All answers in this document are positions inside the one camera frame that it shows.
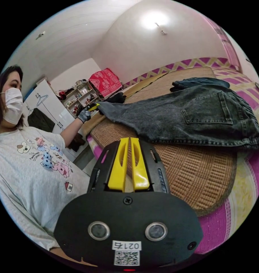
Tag person's left forearm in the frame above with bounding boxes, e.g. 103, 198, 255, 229
60, 117, 84, 148

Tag dark blue jeans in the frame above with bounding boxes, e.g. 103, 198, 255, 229
170, 77, 231, 92

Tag red patterned cloth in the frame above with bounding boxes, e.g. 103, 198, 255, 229
88, 68, 123, 99

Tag person's left hand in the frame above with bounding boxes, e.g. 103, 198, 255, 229
77, 107, 92, 124

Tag black garment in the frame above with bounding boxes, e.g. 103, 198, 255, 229
103, 92, 127, 104

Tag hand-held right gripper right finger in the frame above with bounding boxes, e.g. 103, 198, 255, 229
130, 137, 151, 192

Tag beige open shelf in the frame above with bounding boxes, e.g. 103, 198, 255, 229
59, 80, 102, 118

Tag white cupboard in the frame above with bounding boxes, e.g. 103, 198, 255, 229
22, 79, 76, 135

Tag gray jeans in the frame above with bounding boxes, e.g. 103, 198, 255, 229
96, 85, 259, 150

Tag light blue clothes hanger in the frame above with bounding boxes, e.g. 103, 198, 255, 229
36, 94, 49, 107

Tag bed with woven mat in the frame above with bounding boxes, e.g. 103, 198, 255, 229
79, 57, 259, 255

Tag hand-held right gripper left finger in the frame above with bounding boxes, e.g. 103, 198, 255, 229
108, 137, 130, 192

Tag person's body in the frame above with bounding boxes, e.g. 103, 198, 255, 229
0, 65, 92, 253

